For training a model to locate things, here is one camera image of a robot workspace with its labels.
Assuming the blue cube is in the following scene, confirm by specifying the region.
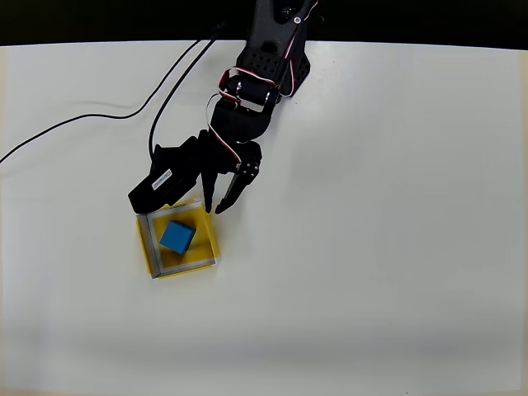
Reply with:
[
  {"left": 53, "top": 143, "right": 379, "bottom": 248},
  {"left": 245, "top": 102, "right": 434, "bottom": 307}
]
[{"left": 158, "top": 219, "right": 196, "bottom": 255}]

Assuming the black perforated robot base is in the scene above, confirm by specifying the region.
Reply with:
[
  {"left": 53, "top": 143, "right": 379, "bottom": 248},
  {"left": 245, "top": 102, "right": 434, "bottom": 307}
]
[{"left": 284, "top": 40, "right": 311, "bottom": 100}]

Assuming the yellow square tray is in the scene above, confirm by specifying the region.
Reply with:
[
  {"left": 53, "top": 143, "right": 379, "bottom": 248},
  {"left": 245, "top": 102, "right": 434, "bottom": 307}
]
[{"left": 135, "top": 199, "right": 221, "bottom": 281}]

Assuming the black wrist camera with label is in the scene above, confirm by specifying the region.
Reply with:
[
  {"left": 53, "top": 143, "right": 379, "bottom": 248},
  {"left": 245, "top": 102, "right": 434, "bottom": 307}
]
[{"left": 127, "top": 134, "right": 204, "bottom": 215}]

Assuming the thin black cable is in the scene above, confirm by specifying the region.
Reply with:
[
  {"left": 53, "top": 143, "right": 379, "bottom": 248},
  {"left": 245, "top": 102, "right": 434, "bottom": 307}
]
[{"left": 0, "top": 37, "right": 201, "bottom": 164}]

